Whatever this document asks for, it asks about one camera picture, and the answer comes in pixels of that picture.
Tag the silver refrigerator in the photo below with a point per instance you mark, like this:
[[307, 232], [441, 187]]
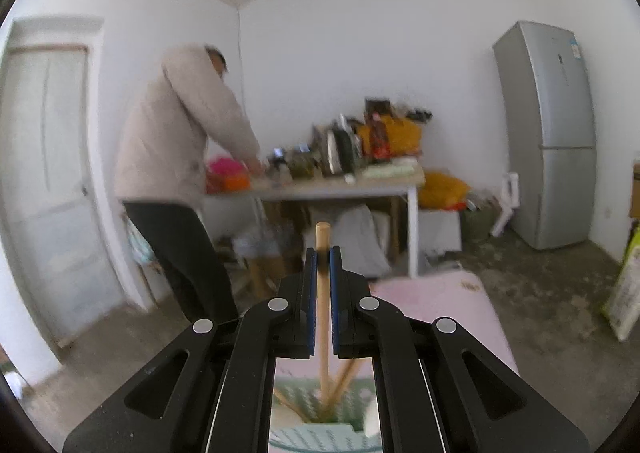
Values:
[[545, 133]]

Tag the white box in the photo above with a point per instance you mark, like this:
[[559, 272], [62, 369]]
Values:
[[440, 230]]

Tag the white rice paddle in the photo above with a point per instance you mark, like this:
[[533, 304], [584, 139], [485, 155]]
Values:
[[372, 420]]

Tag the white plastic bag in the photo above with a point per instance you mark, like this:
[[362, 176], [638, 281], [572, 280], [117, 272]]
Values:
[[357, 238]]

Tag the tan wooden chopstick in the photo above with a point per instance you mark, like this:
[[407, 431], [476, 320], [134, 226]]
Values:
[[322, 243]]

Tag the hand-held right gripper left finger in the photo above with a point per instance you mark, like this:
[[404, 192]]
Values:
[[312, 303]]

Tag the orange plastic bag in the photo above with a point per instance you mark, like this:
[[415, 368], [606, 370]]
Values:
[[442, 190]]

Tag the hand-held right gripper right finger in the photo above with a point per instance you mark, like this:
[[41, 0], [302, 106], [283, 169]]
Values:
[[334, 303]]

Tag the brown cardboard box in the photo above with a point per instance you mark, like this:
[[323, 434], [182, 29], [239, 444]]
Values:
[[636, 193]]

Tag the yellow green rice bag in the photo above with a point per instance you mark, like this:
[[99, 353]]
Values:
[[627, 293]]

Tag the white door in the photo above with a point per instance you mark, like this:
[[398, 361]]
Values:
[[50, 183]]

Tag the mint green utensil holder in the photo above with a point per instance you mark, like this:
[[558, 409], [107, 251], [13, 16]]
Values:
[[325, 435]]

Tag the white-legged wooden table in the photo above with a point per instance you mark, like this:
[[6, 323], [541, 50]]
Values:
[[350, 188]]

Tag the bunch of wooden chopsticks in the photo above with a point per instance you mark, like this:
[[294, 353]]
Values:
[[350, 373]]

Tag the glass jar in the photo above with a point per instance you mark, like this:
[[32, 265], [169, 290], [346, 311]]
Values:
[[301, 165]]

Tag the light green cloth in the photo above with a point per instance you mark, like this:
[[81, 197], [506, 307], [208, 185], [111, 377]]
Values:
[[390, 168]]

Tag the orange plastic basin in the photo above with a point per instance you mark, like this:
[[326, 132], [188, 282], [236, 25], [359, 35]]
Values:
[[237, 182]]

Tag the yellow plastic bag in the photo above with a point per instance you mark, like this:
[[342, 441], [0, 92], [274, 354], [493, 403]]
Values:
[[405, 135]]

